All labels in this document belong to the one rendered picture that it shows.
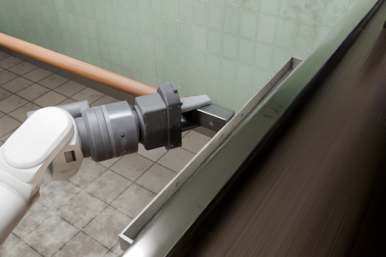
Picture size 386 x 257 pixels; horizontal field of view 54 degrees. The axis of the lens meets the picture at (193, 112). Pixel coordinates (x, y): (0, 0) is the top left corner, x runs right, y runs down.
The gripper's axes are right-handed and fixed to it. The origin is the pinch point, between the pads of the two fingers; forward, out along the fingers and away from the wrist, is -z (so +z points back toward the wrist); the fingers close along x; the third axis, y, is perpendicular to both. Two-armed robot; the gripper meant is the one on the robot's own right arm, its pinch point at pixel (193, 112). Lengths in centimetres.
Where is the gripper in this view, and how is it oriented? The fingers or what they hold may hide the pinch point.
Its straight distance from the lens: 65.8
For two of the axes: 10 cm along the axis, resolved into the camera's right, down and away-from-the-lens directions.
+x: 0.0, -8.2, -5.8
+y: -3.7, -5.3, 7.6
